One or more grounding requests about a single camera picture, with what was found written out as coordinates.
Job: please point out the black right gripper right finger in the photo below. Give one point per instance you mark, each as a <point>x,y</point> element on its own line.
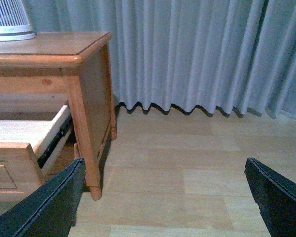
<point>275,196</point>

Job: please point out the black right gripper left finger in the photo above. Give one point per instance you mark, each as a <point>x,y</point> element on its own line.
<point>50,211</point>

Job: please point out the wooden drawer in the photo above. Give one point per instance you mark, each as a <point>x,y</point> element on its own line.
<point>29,146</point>

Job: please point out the wooden nightstand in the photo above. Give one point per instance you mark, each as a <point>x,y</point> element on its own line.
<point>64,68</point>

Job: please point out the light grey curtain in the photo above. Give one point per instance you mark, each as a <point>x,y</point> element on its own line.
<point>237,55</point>

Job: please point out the white slatted table lamp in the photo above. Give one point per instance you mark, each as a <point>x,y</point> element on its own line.
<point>14,21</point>

